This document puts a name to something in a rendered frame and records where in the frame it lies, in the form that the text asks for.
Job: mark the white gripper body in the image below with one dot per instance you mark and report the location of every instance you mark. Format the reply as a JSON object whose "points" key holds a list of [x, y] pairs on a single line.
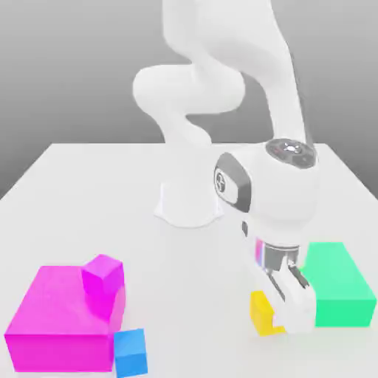
{"points": [[291, 298]]}

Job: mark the small yellow cube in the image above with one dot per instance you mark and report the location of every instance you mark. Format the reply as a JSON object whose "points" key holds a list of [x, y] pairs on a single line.
{"points": [[261, 313]]}

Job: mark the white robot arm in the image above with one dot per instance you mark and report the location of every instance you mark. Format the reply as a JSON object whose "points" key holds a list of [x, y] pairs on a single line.
{"points": [[274, 195]]}

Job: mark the small blue cube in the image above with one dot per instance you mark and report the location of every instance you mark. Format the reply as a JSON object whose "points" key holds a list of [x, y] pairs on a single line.
{"points": [[130, 353]]}

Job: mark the small magenta cube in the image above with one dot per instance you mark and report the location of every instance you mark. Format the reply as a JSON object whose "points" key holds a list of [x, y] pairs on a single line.
{"points": [[102, 280]]}

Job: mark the large green box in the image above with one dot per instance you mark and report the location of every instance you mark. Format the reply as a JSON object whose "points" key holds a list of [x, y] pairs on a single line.
{"points": [[336, 283]]}

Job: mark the large magenta box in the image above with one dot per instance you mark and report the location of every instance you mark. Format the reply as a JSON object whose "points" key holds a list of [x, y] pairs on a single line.
{"points": [[56, 319]]}

